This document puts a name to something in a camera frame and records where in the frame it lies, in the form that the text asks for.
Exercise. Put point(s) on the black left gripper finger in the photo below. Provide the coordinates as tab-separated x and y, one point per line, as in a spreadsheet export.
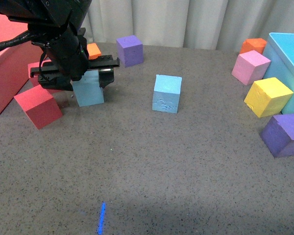
105	77
55	82

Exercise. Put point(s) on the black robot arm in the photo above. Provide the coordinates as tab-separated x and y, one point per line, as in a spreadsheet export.
55	27

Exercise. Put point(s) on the yellow foam cube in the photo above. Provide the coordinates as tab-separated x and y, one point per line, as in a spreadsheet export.
267	97

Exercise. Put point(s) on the light blue foam cube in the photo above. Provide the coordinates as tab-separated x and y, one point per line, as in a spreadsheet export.
87	89

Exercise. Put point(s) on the pink foam cube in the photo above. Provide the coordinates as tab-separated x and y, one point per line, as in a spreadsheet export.
250	66

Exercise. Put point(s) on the orange foam cube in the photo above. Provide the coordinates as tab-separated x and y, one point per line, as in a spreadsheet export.
94	51
257	44

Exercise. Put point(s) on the purple foam cube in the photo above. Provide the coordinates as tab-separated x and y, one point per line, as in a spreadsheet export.
278	135
130	50

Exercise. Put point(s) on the pink plastic bin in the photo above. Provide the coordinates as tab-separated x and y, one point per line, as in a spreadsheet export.
14	61

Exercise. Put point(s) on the grey curtain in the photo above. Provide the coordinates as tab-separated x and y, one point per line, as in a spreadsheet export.
203	24

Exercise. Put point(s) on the light blue plastic bin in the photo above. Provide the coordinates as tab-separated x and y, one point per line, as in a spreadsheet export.
280	50

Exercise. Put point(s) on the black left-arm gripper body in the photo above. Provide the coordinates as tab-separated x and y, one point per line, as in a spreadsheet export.
67	55

